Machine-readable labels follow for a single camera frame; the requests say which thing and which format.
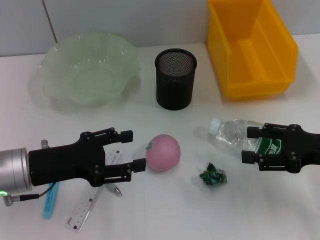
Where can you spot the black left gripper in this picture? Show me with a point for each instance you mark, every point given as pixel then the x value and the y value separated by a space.
pixel 62 162

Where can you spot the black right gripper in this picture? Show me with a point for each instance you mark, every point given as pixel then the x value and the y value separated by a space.
pixel 305 150

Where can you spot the clear water bottle green label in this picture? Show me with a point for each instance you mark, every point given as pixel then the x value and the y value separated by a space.
pixel 232 135

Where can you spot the pink peach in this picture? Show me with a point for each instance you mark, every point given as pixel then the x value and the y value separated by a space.
pixel 163 153

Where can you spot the green plastic wrapper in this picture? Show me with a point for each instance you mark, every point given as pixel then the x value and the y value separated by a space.
pixel 212 175

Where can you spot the black mesh pen holder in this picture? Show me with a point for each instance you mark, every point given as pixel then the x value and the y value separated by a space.
pixel 173 85

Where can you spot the transparent plastic ruler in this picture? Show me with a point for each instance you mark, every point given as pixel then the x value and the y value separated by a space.
pixel 80 212

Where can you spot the green glass fruit plate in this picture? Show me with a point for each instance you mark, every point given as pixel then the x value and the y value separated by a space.
pixel 87 75

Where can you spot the blue scissors with sheath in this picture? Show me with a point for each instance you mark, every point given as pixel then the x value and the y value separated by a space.
pixel 51 202

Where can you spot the yellow plastic bin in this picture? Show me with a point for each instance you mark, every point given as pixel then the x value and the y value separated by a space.
pixel 252 62

